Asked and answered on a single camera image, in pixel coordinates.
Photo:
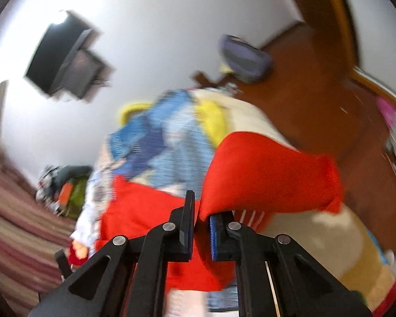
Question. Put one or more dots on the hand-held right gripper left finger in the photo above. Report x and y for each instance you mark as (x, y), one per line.
(186, 224)

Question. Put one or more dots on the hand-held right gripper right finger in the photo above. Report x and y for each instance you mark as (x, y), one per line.
(214, 237)

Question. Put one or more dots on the red garment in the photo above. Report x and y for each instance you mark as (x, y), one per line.
(267, 171)

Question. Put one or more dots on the pile of green orange clothes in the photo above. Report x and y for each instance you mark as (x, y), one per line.
(77, 191)

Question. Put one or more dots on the blue patterned bedspread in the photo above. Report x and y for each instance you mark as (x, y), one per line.
(171, 145)

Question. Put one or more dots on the cream cartoon blanket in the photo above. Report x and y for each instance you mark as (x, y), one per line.
(316, 237)

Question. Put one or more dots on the yellow pillow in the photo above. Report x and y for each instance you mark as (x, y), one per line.
(132, 110)

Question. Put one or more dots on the white patterned cloth bundle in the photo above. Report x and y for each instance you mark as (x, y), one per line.
(46, 185)

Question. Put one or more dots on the dark wooden chair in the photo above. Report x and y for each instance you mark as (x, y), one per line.
(208, 79)

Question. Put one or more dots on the striped maroon rug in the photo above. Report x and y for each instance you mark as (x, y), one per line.
(16, 224)

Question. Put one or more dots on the brown wooden wardrobe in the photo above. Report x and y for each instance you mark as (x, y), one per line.
(316, 82)

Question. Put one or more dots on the pink cloth item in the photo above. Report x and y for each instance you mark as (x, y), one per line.
(387, 112)

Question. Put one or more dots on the black wall television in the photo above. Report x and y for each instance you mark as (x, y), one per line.
(52, 62)

